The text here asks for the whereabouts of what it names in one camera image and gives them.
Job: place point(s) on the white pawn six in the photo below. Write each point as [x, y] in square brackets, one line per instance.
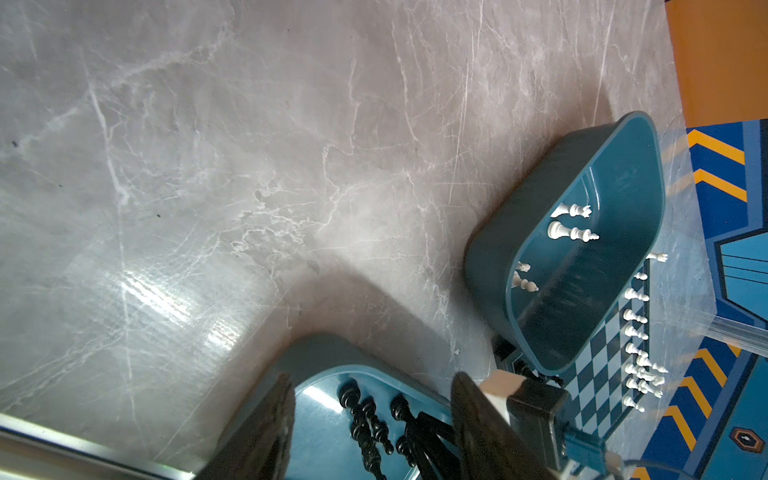
[633, 369]

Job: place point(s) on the white pawn eight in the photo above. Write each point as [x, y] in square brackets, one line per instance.
[628, 401]

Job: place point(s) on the black piece in tray two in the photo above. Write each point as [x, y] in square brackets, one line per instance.
[379, 428]

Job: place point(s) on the black piece in tray four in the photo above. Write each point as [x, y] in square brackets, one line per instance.
[371, 458]

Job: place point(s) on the white pawn seven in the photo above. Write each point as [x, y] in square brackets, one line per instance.
[633, 383]

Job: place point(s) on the white pawn five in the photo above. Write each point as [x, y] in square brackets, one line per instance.
[632, 349]

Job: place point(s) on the teal tray with white pieces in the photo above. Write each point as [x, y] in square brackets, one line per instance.
[615, 168]

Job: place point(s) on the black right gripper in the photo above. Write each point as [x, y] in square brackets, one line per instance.
[539, 414]

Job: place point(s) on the white rook far left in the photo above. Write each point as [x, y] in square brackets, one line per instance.
[656, 256]

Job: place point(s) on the black piece in tray three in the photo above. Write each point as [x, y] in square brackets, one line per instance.
[400, 409]

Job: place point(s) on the white piece in tray two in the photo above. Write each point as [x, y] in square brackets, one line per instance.
[556, 230]

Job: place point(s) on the white piece in tray one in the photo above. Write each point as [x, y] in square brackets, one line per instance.
[573, 210]

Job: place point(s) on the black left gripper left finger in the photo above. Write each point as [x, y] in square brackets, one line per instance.
[260, 447]

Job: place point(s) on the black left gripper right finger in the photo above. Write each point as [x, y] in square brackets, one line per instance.
[489, 448]

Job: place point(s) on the white pawn four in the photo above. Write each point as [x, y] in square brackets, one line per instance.
[631, 331]

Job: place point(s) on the black and silver chessboard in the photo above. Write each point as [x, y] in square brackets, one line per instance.
[596, 379]

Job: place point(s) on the aluminium corner post right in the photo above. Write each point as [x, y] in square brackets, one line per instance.
[743, 336]

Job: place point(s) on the black piece in tray one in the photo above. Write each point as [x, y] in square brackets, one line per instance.
[349, 396]

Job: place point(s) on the teal tray with black pieces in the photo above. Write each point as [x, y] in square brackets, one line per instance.
[325, 409]

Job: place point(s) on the black piece in tray five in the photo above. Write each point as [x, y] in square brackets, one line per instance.
[404, 448]

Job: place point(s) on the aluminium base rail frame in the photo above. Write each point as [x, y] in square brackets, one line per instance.
[78, 448]

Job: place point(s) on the white piece in tray four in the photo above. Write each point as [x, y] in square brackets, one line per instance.
[524, 284]

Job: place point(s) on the white rook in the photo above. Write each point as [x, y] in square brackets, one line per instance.
[656, 256]
[647, 388]

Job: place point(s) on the white rook far right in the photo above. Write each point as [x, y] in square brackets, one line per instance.
[647, 388]

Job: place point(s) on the white bishop on board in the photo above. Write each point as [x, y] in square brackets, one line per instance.
[644, 361]

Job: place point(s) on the white pawn three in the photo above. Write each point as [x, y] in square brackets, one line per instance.
[630, 315]

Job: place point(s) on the white pawn two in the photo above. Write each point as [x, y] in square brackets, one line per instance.
[632, 294]

